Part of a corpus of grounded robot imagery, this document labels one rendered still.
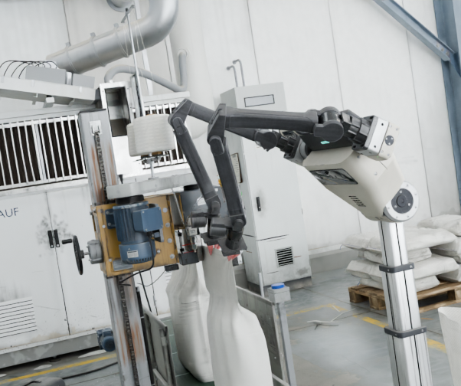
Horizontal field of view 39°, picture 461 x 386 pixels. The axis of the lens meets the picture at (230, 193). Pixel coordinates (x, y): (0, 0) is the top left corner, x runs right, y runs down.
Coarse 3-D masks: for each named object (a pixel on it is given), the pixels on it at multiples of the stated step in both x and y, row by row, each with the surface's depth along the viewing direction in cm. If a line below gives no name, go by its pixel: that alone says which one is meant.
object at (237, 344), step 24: (216, 264) 283; (216, 288) 289; (216, 312) 275; (240, 312) 261; (216, 336) 271; (240, 336) 256; (264, 336) 261; (216, 360) 278; (240, 360) 256; (264, 360) 259; (216, 384) 282; (240, 384) 257; (264, 384) 259
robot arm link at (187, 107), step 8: (184, 104) 260; (192, 104) 262; (176, 112) 260; (184, 112) 261; (192, 112) 262; (200, 112) 264; (208, 112) 265; (168, 120) 264; (184, 120) 262; (208, 120) 265; (232, 128) 268; (240, 128) 269; (248, 128) 270; (248, 136) 270; (256, 136) 268; (264, 136) 269; (272, 136) 270; (264, 144) 270; (272, 144) 271
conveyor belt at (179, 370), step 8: (168, 320) 468; (168, 328) 446; (176, 352) 385; (176, 360) 369; (176, 368) 354; (184, 368) 352; (176, 376) 341; (184, 376) 339; (192, 376) 337; (184, 384) 326; (192, 384) 324; (200, 384) 323; (208, 384) 321
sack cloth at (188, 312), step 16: (176, 272) 350; (192, 272) 324; (176, 288) 336; (192, 288) 323; (176, 304) 332; (192, 304) 325; (176, 320) 332; (192, 320) 326; (176, 336) 335; (192, 336) 326; (192, 352) 326; (208, 352) 328; (192, 368) 328; (208, 368) 327
